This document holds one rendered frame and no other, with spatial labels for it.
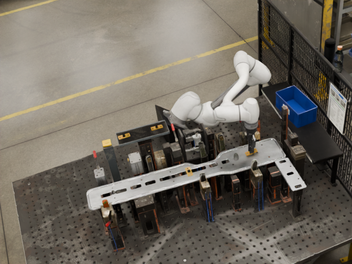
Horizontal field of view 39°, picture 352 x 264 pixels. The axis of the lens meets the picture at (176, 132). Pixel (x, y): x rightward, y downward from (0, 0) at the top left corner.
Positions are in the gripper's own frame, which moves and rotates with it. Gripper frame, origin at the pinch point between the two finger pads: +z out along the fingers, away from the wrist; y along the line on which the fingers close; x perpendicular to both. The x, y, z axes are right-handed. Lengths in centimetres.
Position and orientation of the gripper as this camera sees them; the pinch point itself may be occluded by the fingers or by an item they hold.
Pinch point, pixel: (251, 148)
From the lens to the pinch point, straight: 342.1
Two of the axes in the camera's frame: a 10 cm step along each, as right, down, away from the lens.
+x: 9.6, -2.4, 1.3
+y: 2.6, 6.2, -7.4
